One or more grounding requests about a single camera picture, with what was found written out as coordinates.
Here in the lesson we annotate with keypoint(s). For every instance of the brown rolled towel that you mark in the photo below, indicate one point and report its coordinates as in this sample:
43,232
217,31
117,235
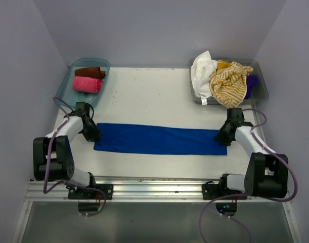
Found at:
92,72

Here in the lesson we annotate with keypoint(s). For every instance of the grey plastic bin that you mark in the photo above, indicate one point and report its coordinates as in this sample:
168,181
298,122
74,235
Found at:
259,92

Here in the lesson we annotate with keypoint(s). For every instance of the yellow white striped towel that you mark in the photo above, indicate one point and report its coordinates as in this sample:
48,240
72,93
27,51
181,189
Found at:
228,87

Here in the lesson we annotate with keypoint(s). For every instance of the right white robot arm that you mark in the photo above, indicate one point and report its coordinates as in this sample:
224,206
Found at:
267,172

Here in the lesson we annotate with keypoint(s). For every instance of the aluminium mounting rail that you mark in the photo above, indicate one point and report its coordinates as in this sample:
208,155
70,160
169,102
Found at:
131,190

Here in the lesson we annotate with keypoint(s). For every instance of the teal plastic tray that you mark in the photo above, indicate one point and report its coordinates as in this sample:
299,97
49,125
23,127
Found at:
67,94

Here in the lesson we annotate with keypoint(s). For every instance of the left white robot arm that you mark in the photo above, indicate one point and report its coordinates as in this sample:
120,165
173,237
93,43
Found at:
53,161

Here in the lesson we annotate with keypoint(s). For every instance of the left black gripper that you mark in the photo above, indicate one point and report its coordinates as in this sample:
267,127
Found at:
94,136

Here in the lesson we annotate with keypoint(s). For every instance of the purple towel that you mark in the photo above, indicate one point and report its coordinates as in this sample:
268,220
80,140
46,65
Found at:
251,82

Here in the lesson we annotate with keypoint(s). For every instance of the blue towel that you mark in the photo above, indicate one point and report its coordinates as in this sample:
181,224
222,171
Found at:
157,140

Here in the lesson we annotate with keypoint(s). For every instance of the pink rolled towel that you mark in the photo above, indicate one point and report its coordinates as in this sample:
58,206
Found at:
86,85

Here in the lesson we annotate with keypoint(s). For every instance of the mustard yellow towel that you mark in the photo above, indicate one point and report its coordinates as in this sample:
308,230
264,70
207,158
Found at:
222,64

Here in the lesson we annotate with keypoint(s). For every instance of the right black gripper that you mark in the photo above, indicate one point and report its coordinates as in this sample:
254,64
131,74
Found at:
219,136

